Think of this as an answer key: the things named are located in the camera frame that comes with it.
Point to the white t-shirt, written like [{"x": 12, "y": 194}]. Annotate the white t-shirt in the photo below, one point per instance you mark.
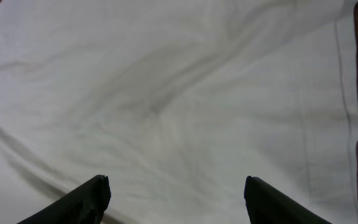
[{"x": 178, "y": 102}]

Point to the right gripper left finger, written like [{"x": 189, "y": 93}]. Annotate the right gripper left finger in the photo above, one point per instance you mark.
[{"x": 85, "y": 204}]

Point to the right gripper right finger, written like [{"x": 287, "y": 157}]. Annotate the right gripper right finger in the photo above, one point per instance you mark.
[{"x": 267, "y": 205}]

